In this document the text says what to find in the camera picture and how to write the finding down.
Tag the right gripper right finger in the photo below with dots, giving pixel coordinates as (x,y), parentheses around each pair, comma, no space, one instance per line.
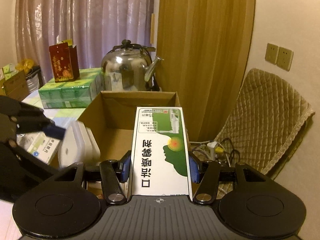
(206,175)

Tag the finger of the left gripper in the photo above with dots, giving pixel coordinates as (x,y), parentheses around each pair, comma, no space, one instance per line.
(54,131)

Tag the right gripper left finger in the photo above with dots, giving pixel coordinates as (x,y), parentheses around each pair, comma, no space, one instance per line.
(113,173)

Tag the white plastic case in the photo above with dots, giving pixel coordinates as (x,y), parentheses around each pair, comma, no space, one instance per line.
(78,145)

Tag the white green spray box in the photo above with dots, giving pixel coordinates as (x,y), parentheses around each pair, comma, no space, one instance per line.
(159,159)

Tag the checked tablecloth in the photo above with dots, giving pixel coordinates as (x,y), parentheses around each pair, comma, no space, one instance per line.
(62,117)

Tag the white green tablet box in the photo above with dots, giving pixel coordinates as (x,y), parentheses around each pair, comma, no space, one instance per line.
(39,145)

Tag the green shrink-wrapped box pack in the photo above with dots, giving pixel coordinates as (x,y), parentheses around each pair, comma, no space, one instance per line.
(75,94)

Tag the brown cardboard box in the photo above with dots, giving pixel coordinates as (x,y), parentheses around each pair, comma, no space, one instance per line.
(111,118)

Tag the cardboard boxes pile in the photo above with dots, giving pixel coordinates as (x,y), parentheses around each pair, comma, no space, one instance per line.
(16,84)

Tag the yellow plastic bag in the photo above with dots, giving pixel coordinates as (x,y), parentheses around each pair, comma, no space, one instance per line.
(25,65)

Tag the red gift box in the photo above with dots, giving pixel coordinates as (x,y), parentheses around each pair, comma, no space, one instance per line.
(64,62)

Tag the quilted chair cushion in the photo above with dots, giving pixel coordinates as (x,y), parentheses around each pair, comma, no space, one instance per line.
(267,123)

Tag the stainless steel kettle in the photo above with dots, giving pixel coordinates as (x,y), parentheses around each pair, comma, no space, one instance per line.
(129,67)

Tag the purple curtain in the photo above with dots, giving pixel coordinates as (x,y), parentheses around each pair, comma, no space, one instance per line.
(95,26)

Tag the wooden door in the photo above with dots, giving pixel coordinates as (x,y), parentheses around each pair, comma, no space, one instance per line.
(204,47)

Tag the white power strip with cables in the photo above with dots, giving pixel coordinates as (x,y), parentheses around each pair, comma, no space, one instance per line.
(223,152)

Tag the wall socket plates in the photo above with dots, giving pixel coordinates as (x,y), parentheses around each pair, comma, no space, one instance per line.
(279,56)

